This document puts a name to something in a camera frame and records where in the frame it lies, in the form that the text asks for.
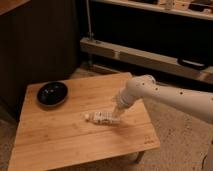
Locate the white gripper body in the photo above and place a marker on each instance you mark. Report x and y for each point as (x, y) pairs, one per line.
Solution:
(117, 112)

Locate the white plastic bottle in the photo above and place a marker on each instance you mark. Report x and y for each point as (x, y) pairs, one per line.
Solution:
(102, 118)

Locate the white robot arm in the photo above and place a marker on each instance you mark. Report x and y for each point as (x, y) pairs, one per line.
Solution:
(196, 103)

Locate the black ceramic bowl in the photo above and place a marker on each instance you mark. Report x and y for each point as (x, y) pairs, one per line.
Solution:
(52, 94)

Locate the long beige case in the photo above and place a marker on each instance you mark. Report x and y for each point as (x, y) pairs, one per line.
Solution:
(145, 59)

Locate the wooden table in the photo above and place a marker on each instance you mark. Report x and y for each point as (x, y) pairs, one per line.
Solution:
(50, 138)

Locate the metal pole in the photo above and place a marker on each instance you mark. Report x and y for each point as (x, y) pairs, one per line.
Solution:
(90, 33)

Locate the dark wooden cabinet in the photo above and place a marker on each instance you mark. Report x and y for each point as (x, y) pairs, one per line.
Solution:
(38, 43)

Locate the wooden shelf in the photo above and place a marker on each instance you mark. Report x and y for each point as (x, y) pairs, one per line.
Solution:
(156, 8)

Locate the black case handle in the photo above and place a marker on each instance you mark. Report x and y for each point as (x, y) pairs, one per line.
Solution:
(193, 65)

